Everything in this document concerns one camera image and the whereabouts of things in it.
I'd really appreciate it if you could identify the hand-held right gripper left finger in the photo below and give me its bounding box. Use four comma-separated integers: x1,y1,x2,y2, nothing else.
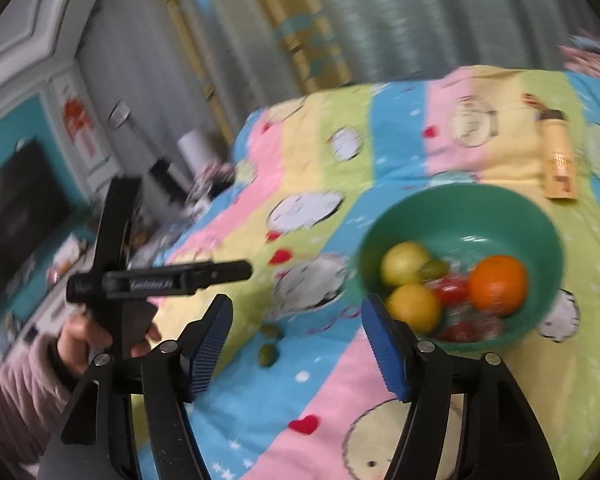
37,294,234,480

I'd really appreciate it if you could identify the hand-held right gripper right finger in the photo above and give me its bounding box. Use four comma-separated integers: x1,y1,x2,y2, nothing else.
361,294,561,480

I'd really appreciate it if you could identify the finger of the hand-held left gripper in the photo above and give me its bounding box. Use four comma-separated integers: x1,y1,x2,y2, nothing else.
182,260,253,295

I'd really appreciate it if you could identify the yellow lemon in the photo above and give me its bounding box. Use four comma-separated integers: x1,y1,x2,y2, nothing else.
386,282,442,335

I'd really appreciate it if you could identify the red netted fruit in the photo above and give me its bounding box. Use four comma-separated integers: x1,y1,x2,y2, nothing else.
440,317,506,343

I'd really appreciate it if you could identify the red tomato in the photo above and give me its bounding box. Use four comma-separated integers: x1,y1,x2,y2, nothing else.
430,275,471,307

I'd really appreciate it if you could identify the yellow-green round fruit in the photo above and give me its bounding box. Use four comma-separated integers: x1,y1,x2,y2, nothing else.
380,241,432,287

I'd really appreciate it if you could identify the small green fruit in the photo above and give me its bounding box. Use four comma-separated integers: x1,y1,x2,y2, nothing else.
258,342,281,369
420,259,451,281

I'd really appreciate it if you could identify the orange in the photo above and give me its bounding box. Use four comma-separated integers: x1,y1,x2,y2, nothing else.
468,255,528,317

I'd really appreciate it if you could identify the green plastic bowl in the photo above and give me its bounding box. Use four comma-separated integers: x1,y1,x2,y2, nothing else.
356,183,567,356

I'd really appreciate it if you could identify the person's left forearm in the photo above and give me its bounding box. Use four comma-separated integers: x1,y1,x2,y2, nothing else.
0,332,88,480

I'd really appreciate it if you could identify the person's left hand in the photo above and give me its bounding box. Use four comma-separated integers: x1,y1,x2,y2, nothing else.
57,310,163,377

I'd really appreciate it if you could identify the black television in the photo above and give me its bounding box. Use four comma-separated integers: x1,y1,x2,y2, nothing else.
0,139,76,326

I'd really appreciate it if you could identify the white container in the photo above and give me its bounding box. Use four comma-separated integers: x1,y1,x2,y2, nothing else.
176,130,216,171

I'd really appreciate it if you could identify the striped cartoon printed blanket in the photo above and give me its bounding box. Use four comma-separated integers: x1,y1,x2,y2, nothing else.
130,62,600,480

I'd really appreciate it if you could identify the yellow patterned curtain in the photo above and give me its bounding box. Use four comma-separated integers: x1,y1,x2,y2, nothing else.
147,0,356,141

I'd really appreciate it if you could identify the yellow bottle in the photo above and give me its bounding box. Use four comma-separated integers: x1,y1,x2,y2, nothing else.
525,94,580,201

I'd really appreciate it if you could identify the grey-green curtain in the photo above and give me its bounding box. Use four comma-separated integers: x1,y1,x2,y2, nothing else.
320,0,600,86

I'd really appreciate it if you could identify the pile of pink clothes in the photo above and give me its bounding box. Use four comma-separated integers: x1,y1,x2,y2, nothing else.
560,35,600,83

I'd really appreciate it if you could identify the red wall decoration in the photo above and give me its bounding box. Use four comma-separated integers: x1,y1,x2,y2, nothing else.
60,97,98,161

